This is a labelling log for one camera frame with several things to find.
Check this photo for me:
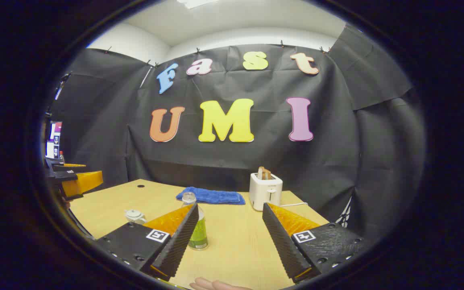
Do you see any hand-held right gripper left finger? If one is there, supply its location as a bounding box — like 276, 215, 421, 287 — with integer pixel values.
94, 203, 199, 282

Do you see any black backdrop cloth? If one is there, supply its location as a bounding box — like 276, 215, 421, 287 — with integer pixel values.
49, 24, 426, 242

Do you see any green label water bottle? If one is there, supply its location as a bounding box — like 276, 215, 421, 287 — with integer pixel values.
181, 192, 209, 251

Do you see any computer monitor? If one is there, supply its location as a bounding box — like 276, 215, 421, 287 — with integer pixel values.
46, 121, 63, 160

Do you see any blue towel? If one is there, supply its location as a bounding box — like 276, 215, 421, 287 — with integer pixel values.
176, 186, 246, 206

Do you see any white toaster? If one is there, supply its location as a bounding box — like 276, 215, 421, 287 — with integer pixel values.
249, 172, 284, 211

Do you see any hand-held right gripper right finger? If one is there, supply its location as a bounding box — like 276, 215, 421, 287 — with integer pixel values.
262, 203, 372, 283

